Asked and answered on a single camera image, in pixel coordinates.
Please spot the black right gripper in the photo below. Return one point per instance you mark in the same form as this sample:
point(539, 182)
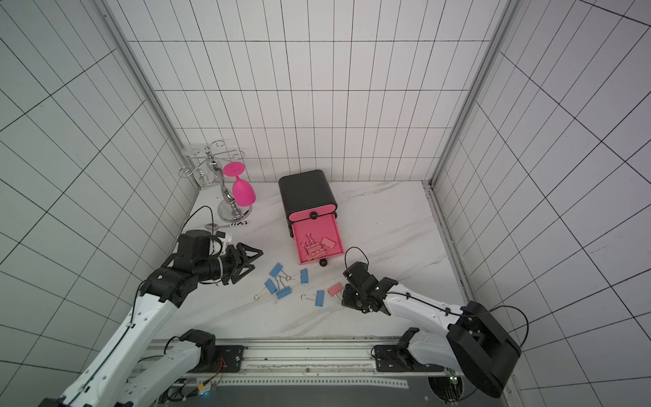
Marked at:
point(364, 287)

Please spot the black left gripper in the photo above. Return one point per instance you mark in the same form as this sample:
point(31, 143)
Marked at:
point(236, 267)

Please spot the pink binder clip bottom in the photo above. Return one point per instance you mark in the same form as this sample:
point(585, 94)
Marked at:
point(312, 248)

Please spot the pink drawer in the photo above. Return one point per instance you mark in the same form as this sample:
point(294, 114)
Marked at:
point(312, 213)
point(324, 226)

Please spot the pink top drawer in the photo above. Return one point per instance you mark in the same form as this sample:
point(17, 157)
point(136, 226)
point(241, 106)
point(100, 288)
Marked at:
point(312, 213)

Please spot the pink binder clip lone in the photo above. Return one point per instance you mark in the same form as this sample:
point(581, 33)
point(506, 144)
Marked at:
point(328, 243)

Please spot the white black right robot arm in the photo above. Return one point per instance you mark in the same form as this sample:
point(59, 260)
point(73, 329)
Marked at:
point(457, 325)

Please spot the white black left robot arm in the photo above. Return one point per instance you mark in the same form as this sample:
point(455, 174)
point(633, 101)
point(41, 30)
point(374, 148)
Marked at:
point(107, 381)

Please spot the black drawer cabinet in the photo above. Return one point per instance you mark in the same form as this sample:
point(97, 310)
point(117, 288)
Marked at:
point(305, 190)

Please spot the chrome glass rack stand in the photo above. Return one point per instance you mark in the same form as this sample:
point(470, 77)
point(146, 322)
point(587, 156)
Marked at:
point(228, 210)

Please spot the magenta plastic wine glass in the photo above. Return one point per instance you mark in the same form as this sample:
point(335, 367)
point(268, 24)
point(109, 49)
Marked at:
point(242, 190)

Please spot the clear wine glass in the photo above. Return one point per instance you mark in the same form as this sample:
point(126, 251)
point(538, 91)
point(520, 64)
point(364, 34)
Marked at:
point(198, 166)

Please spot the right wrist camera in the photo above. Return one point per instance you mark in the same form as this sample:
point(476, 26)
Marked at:
point(359, 278)

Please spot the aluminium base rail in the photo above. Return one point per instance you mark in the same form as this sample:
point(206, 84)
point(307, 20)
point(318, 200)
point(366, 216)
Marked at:
point(366, 361)

